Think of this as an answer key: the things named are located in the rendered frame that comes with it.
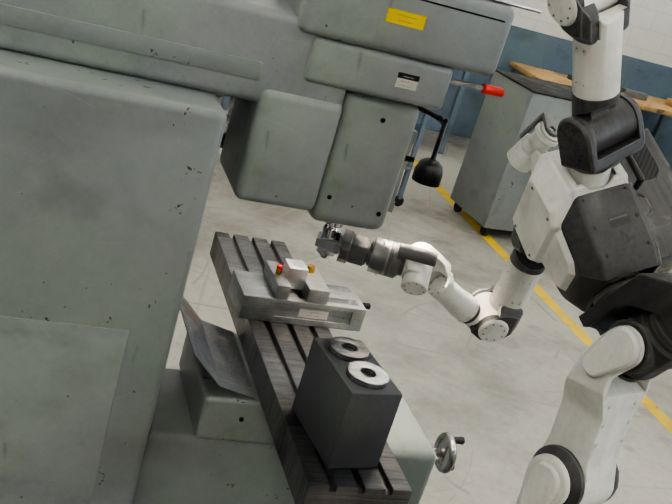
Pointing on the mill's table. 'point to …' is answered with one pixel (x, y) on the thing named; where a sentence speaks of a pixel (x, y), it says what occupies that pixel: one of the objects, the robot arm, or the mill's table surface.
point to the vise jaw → (315, 289)
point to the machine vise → (292, 301)
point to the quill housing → (364, 161)
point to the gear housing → (377, 73)
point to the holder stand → (346, 403)
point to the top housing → (415, 28)
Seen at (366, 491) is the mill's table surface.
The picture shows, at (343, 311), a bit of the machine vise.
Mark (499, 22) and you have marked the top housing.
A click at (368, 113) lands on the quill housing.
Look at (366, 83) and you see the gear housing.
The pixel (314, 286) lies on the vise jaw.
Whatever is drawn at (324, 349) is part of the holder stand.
